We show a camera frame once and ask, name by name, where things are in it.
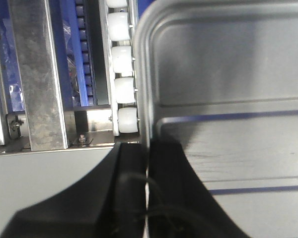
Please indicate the left white roller track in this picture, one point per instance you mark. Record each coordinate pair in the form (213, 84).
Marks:
(119, 20)

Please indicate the steel left divider rail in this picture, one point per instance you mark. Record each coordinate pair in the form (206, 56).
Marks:
(36, 56)

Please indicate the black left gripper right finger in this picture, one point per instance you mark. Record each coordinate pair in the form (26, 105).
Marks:
(180, 206)

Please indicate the silver metal tray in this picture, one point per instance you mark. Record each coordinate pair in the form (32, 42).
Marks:
(220, 77)

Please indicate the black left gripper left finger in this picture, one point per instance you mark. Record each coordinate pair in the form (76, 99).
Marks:
(108, 202)

